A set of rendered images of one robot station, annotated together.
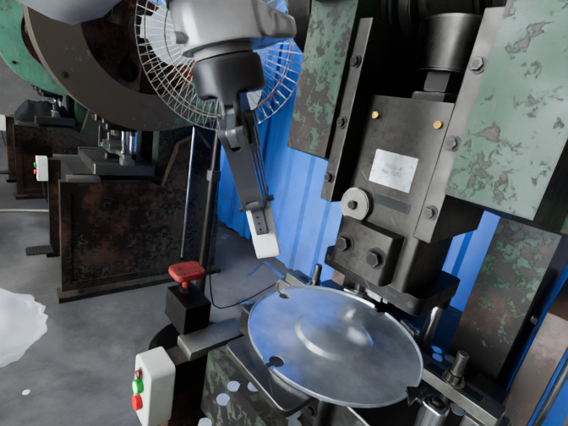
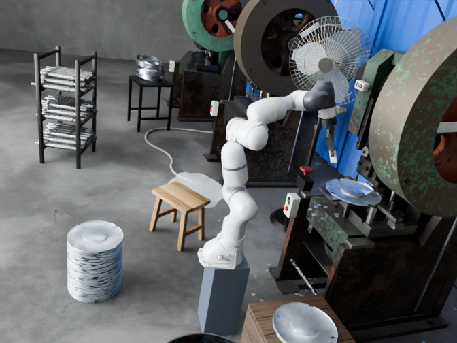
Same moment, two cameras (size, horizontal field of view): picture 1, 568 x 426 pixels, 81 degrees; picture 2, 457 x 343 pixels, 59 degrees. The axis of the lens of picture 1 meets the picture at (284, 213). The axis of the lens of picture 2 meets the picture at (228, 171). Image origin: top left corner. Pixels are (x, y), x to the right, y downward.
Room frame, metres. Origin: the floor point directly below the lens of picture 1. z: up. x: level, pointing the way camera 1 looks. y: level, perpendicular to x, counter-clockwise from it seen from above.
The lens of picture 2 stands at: (-1.59, -0.24, 1.70)
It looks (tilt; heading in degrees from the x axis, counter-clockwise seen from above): 25 degrees down; 22
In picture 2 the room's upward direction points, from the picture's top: 10 degrees clockwise
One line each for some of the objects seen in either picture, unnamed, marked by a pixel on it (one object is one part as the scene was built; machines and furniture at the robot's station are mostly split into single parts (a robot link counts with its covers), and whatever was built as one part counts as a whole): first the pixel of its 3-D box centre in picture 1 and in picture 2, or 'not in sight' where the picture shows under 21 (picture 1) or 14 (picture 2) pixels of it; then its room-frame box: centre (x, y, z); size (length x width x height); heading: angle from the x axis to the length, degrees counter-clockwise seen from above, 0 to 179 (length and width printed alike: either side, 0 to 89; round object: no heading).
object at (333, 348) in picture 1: (333, 332); (353, 191); (0.48, -0.12, 0.78); 0.29 x 0.29 x 0.01
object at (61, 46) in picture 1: (177, 133); (294, 90); (2.06, 0.74, 0.87); 1.53 x 0.99 x 1.74; 132
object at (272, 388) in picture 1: (306, 374); (342, 202); (0.45, -0.09, 0.72); 0.25 x 0.14 x 0.14; 134
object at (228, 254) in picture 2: not in sight; (222, 246); (-0.05, 0.36, 0.52); 0.22 x 0.19 x 0.14; 130
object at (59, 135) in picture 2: not in sight; (66, 107); (0.95, 2.41, 0.47); 0.46 x 0.43 x 0.95; 114
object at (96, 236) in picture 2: not in sight; (95, 235); (-0.18, 1.04, 0.34); 0.29 x 0.29 x 0.01
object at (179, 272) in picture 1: (186, 283); (305, 173); (0.65, 0.18, 0.72); 0.07 x 0.06 x 0.08; 134
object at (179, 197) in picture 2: not in sight; (179, 215); (0.54, 0.95, 0.16); 0.34 x 0.24 x 0.34; 76
